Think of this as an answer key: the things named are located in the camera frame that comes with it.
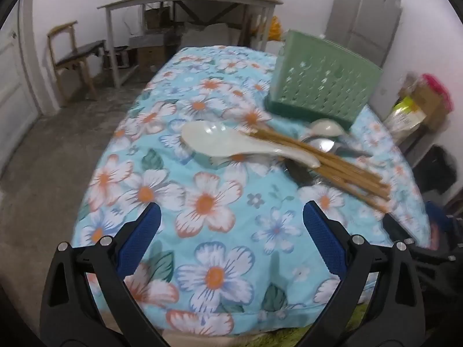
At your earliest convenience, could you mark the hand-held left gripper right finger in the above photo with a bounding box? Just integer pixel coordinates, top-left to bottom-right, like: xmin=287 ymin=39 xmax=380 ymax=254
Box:
xmin=297 ymin=200 xmax=425 ymax=347

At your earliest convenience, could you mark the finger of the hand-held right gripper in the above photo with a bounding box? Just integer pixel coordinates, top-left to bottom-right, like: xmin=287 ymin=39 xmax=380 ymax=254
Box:
xmin=405 ymin=238 xmax=463 ymax=279

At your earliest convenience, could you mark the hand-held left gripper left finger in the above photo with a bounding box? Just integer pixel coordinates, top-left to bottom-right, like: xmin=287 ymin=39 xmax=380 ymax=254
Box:
xmin=40 ymin=202 xmax=170 ymax=347

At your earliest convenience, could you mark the bundle of wooden chopsticks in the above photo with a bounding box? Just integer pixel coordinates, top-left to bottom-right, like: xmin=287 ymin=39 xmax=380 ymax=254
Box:
xmin=249 ymin=125 xmax=393 ymax=214

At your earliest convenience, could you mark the metal spoon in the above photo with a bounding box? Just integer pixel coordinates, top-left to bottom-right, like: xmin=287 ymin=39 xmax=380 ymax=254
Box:
xmin=300 ymin=136 xmax=373 ymax=159

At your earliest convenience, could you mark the small white ceramic spoon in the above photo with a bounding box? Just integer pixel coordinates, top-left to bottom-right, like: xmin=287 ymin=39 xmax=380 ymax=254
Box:
xmin=309 ymin=119 xmax=350 ymax=139

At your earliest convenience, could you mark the large white ceramic spoon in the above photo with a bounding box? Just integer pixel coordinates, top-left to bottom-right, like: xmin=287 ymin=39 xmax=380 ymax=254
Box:
xmin=181 ymin=121 xmax=321 ymax=169

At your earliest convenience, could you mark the green perforated utensil holder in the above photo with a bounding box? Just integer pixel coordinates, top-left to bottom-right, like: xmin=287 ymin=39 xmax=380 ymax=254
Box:
xmin=266 ymin=29 xmax=383 ymax=131

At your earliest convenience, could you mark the blue floral blanket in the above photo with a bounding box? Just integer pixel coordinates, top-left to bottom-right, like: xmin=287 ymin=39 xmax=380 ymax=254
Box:
xmin=70 ymin=45 xmax=433 ymax=337

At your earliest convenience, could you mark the black trash bin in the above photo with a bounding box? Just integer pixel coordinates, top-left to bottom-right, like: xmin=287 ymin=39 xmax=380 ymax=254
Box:
xmin=412 ymin=145 xmax=457 ymax=196

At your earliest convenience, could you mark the yellow green rice bag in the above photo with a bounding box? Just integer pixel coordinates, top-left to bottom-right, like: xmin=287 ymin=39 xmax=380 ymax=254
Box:
xmin=383 ymin=96 xmax=427 ymax=141

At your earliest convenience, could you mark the large open cardboard box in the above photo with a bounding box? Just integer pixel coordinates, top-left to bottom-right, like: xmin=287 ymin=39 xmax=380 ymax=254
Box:
xmin=409 ymin=80 xmax=449 ymax=132

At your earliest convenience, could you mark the pink plastic bag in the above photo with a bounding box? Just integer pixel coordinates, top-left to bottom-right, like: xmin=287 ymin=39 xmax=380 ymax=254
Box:
xmin=421 ymin=73 xmax=454 ymax=111

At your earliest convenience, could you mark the brown cardboard box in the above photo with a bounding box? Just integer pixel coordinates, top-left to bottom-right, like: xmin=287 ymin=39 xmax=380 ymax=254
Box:
xmin=137 ymin=45 xmax=167 ymax=73

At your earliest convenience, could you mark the white panelled door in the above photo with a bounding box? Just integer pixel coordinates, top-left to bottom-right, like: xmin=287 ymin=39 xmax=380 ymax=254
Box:
xmin=0 ymin=25 xmax=40 ymax=174

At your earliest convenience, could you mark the wooden chair with dark seat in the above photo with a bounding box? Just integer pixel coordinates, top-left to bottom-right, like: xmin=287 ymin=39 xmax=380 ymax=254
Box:
xmin=47 ymin=21 xmax=107 ymax=107

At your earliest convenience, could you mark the yellow plastic bag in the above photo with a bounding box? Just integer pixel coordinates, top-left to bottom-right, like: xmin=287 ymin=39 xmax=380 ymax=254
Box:
xmin=269 ymin=16 xmax=283 ymax=42

